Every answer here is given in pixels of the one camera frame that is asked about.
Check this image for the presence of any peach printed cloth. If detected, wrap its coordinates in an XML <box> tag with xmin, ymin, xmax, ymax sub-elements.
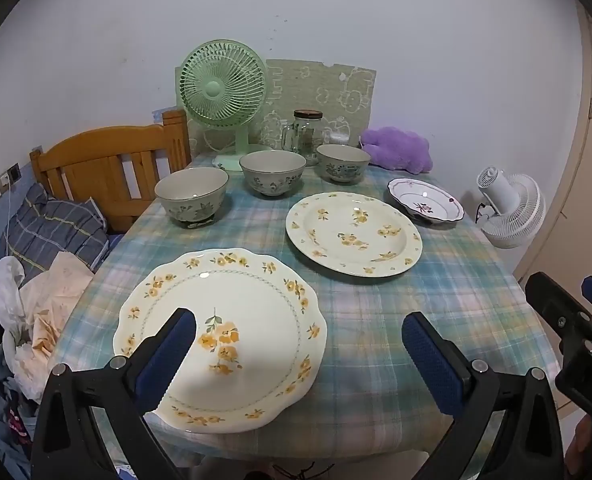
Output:
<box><xmin>3</xmin><ymin>251</ymin><xmax>94</xmax><ymax>401</ymax></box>

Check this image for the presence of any white plastic bag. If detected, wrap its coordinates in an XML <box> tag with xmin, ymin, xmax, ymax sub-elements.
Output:
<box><xmin>0</xmin><ymin>256</ymin><xmax>26</xmax><ymax>321</ymax></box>

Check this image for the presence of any grey floral ceramic bowl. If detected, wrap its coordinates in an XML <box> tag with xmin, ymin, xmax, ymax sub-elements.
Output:
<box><xmin>315</xmin><ymin>144</ymin><xmax>371</xmax><ymax>184</ymax></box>
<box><xmin>239</xmin><ymin>150</ymin><xmax>307</xmax><ymax>197</ymax></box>
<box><xmin>154</xmin><ymin>167</ymin><xmax>229</xmax><ymax>229</ymax></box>

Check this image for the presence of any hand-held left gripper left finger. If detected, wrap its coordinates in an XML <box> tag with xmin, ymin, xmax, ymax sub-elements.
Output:
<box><xmin>30</xmin><ymin>307</ymin><xmax>197</xmax><ymax>480</ymax></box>

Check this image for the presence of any white electric fan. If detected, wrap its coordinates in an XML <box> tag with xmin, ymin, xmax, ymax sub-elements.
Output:
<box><xmin>476</xmin><ymin>166</ymin><xmax>547</xmax><ymax>249</ymax></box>

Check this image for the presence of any dark clothes pile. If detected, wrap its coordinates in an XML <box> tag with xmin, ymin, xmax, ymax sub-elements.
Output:
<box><xmin>0</xmin><ymin>345</ymin><xmax>41</xmax><ymax>480</ymax></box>

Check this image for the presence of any wooden bed headboard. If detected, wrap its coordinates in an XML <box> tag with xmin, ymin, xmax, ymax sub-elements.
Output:
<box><xmin>30</xmin><ymin>109</ymin><xmax>193</xmax><ymax>234</ymax></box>

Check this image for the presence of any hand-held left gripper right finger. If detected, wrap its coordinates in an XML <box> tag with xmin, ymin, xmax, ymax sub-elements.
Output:
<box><xmin>401</xmin><ymin>311</ymin><xmax>567</xmax><ymax>480</ymax></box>

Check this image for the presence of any glass jar with brown lid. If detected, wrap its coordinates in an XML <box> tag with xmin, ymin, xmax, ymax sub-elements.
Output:
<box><xmin>293</xmin><ymin>109</ymin><xmax>325</xmax><ymax>157</ymax></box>

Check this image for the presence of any plaid tablecloth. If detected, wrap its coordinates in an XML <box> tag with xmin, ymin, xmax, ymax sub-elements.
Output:
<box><xmin>48</xmin><ymin>152</ymin><xmax>567</xmax><ymax>466</ymax></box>

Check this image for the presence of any scalloped yellow flower plate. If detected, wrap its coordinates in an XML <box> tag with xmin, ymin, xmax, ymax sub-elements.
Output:
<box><xmin>113</xmin><ymin>248</ymin><xmax>328</xmax><ymax>434</ymax></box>

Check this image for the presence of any white charging cable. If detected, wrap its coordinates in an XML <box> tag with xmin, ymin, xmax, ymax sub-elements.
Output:
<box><xmin>3</xmin><ymin>191</ymin><xmax>14</xmax><ymax>261</ymax></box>

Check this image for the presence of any clear glass mug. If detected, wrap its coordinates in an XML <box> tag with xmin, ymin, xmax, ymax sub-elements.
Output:
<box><xmin>279</xmin><ymin>121</ymin><xmax>301</xmax><ymax>153</ymax></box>

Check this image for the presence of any green patterned wall mat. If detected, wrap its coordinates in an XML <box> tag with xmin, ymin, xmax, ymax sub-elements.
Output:
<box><xmin>188</xmin><ymin>58</ymin><xmax>377</xmax><ymax>156</ymax></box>

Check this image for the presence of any small purple-rimmed plate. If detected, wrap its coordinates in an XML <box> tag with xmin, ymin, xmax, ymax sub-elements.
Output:
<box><xmin>387</xmin><ymin>178</ymin><xmax>465</xmax><ymax>226</ymax></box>

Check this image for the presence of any green desk fan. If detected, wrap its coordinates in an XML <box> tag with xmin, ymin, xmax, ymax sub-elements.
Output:
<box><xmin>176</xmin><ymin>38</ymin><xmax>271</xmax><ymax>173</ymax></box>

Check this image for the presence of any round yellow flower plate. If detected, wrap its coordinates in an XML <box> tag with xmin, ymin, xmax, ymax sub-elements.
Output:
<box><xmin>285</xmin><ymin>192</ymin><xmax>423</xmax><ymax>278</ymax></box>

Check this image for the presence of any grey plaid pillow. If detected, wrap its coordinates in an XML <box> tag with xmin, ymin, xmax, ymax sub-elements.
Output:
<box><xmin>0</xmin><ymin>182</ymin><xmax>110</xmax><ymax>275</ymax></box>

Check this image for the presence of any purple plush toy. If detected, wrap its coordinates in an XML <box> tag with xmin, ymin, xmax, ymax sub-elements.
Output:
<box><xmin>360</xmin><ymin>127</ymin><xmax>433</xmax><ymax>176</ymax></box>

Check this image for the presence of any beige door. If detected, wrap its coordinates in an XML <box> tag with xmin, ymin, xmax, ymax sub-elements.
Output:
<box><xmin>513</xmin><ymin>5</ymin><xmax>592</xmax><ymax>421</ymax></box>

